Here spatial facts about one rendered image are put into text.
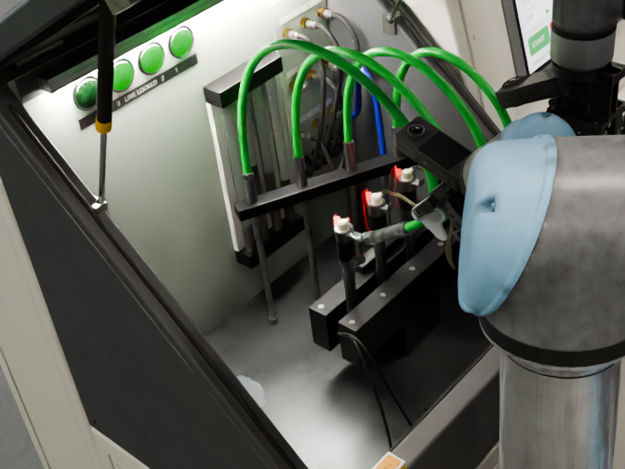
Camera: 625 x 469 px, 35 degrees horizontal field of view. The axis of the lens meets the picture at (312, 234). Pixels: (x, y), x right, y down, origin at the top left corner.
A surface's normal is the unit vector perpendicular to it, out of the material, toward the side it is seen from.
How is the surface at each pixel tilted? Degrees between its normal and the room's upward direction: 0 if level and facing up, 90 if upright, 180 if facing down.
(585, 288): 86
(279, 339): 0
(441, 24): 90
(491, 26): 76
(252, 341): 0
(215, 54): 90
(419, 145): 15
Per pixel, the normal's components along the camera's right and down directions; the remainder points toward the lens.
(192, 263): 0.75, 0.34
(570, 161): -0.12, -0.65
